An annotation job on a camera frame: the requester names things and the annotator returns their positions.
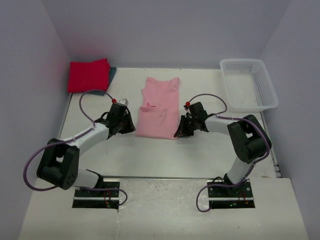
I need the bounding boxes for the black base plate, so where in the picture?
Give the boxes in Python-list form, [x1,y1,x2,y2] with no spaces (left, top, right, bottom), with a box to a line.
[72,189,120,210]
[207,180,256,210]

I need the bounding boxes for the white plastic basket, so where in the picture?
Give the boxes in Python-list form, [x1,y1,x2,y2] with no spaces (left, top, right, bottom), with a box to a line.
[220,58,279,112]

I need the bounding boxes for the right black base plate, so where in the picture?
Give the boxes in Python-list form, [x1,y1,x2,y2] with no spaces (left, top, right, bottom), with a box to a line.
[207,180,256,210]

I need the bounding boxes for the folded teal t shirt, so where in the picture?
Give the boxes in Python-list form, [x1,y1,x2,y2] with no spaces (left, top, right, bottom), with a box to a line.
[90,67,117,96]

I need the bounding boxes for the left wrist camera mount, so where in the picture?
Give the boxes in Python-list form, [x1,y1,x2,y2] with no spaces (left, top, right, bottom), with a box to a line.
[111,98,129,107]

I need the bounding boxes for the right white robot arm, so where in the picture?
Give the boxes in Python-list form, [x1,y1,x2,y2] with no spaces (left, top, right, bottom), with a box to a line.
[174,102,272,188]

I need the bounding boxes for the folded red t shirt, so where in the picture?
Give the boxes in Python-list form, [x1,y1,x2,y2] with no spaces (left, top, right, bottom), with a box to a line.
[67,58,111,94]

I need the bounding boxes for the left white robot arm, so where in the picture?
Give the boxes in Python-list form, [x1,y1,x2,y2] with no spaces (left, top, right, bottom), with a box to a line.
[36,102,136,191]

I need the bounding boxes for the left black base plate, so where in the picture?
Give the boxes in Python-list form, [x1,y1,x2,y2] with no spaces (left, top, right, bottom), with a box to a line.
[72,189,120,210]

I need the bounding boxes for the pink t shirt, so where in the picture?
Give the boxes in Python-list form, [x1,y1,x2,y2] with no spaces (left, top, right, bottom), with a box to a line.
[135,77,180,140]

